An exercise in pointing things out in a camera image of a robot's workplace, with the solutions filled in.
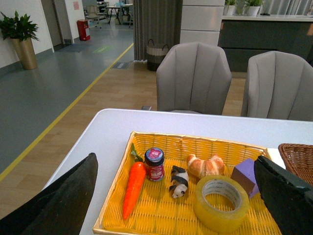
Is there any grey curtain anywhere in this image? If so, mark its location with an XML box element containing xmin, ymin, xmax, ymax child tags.
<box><xmin>133</xmin><ymin>0</ymin><xmax>183</xmax><ymax>61</ymax></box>

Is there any purple foam cube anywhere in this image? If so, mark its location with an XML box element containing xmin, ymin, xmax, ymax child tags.
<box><xmin>231</xmin><ymin>158</ymin><xmax>259</xmax><ymax>199</ymax></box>

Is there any potted plant in gold pot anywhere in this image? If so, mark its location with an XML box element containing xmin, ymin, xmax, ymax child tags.
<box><xmin>0</xmin><ymin>11</ymin><xmax>38</xmax><ymax>70</ymax></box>

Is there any toy croissant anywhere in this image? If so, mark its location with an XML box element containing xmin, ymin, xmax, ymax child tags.
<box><xmin>187</xmin><ymin>154</ymin><xmax>225</xmax><ymax>179</ymax></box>

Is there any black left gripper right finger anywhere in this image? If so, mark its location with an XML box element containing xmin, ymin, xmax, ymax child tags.
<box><xmin>254</xmin><ymin>156</ymin><xmax>313</xmax><ymax>235</ymax></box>

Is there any left grey upholstered chair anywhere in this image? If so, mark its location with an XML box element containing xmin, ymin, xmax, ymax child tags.
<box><xmin>156</xmin><ymin>42</ymin><xmax>232</xmax><ymax>115</ymax></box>

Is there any toy panda figure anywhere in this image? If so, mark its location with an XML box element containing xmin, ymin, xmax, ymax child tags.
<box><xmin>169</xmin><ymin>165</ymin><xmax>189</xmax><ymax>199</ymax></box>

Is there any distant desk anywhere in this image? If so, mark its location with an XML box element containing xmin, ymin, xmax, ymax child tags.
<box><xmin>105</xmin><ymin>4</ymin><xmax>134</xmax><ymax>26</ymax></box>

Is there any grey white storage basket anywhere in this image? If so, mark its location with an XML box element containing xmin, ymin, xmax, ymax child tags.
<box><xmin>146</xmin><ymin>39</ymin><xmax>169</xmax><ymax>71</ymax></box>

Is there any grey upholstered chair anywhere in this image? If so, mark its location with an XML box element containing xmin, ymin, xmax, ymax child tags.
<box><xmin>156</xmin><ymin>42</ymin><xmax>232</xmax><ymax>115</ymax></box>
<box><xmin>241</xmin><ymin>51</ymin><xmax>313</xmax><ymax>121</ymax></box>

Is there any small red labelled jar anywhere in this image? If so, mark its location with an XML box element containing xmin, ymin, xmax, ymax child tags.
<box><xmin>145</xmin><ymin>147</ymin><xmax>164</xmax><ymax>182</ymax></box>

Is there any white potted plant right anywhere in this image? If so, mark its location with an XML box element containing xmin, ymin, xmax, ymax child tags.
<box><xmin>244</xmin><ymin>0</ymin><xmax>263</xmax><ymax>17</ymax></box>

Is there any white pillar cabinet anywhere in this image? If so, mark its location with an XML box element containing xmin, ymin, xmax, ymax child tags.
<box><xmin>180</xmin><ymin>0</ymin><xmax>224</xmax><ymax>46</ymax></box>

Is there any orange toy carrot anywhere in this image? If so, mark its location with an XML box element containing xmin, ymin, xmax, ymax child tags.
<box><xmin>122</xmin><ymin>143</ymin><xmax>146</xmax><ymax>220</ymax></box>

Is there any brown wicker basket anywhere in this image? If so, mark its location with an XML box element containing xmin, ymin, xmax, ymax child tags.
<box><xmin>278</xmin><ymin>143</ymin><xmax>313</xmax><ymax>185</ymax></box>

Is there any white potted plant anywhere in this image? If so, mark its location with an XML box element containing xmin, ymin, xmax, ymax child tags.
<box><xmin>223</xmin><ymin>0</ymin><xmax>238</xmax><ymax>16</ymax></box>
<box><xmin>244</xmin><ymin>0</ymin><xmax>263</xmax><ymax>17</ymax></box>

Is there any right grey upholstered chair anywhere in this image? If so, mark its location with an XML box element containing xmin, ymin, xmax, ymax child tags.
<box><xmin>241</xmin><ymin>51</ymin><xmax>313</xmax><ymax>121</ymax></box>

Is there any white potted plant left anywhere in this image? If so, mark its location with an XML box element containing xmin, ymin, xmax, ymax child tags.
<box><xmin>223</xmin><ymin>0</ymin><xmax>238</xmax><ymax>16</ymax></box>

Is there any distant office chair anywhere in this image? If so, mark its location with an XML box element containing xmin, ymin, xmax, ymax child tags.
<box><xmin>85</xmin><ymin>5</ymin><xmax>101</xmax><ymax>28</ymax></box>

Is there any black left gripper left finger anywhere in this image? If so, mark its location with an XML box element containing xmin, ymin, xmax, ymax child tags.
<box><xmin>0</xmin><ymin>153</ymin><xmax>98</xmax><ymax>235</ymax></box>

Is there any red cabinet box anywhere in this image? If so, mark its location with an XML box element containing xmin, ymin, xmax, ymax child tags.
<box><xmin>76</xmin><ymin>20</ymin><xmax>90</xmax><ymax>41</ymax></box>

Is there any dark grey counter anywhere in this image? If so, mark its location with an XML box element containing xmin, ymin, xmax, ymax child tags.
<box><xmin>218</xmin><ymin>16</ymin><xmax>313</xmax><ymax>72</ymax></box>

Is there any yellow woven basket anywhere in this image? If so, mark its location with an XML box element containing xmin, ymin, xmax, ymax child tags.
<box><xmin>92</xmin><ymin>132</ymin><xmax>273</xmax><ymax>235</ymax></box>

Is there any yellow tape roll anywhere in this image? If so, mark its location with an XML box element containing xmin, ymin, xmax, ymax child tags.
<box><xmin>193</xmin><ymin>175</ymin><xmax>249</xmax><ymax>233</ymax></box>

